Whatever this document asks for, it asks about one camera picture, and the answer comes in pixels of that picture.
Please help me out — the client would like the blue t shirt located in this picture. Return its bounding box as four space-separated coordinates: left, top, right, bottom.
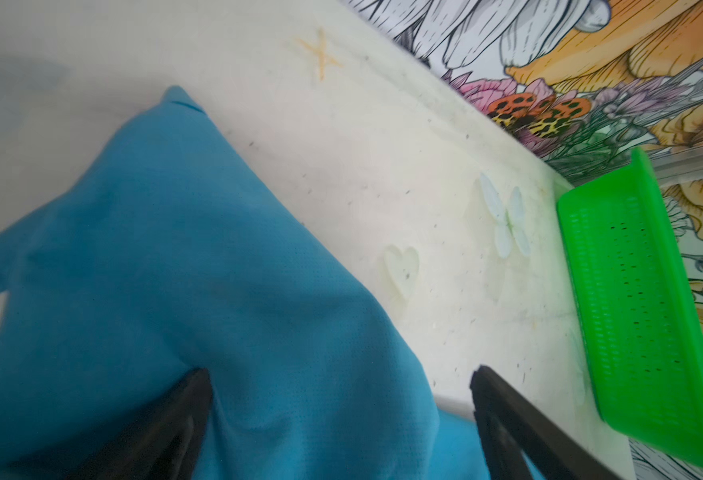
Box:
0 87 489 479

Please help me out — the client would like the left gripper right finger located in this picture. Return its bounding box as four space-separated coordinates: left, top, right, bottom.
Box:
471 365 619 479

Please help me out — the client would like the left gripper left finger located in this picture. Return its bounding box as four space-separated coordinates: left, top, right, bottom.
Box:
67 369 213 479

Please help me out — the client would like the green plastic basket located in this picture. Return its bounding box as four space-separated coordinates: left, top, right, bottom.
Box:
557 149 703 468

